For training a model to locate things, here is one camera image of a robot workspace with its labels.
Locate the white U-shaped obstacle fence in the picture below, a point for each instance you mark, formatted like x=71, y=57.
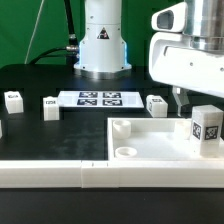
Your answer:
x=111, y=174

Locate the white square tabletop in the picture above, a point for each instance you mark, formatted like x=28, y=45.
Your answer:
x=154, y=139

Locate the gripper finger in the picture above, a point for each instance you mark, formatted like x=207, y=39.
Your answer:
x=181, y=99

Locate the white tag plate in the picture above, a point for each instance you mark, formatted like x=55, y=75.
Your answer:
x=100, y=99

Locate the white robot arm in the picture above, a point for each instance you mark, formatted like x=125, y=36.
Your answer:
x=204, y=27

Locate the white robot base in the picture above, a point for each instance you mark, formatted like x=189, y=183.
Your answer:
x=102, y=51

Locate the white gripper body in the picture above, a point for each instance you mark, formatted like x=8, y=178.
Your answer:
x=172, y=61

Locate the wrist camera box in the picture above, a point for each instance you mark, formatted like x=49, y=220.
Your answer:
x=171, y=19

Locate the white part left edge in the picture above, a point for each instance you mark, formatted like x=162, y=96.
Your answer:
x=1, y=129

